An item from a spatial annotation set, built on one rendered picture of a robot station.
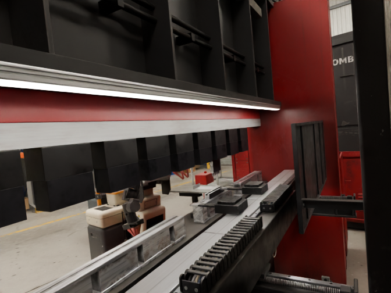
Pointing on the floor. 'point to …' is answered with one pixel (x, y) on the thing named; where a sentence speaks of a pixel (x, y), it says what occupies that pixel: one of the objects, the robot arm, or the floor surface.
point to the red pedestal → (203, 178)
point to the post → (373, 137)
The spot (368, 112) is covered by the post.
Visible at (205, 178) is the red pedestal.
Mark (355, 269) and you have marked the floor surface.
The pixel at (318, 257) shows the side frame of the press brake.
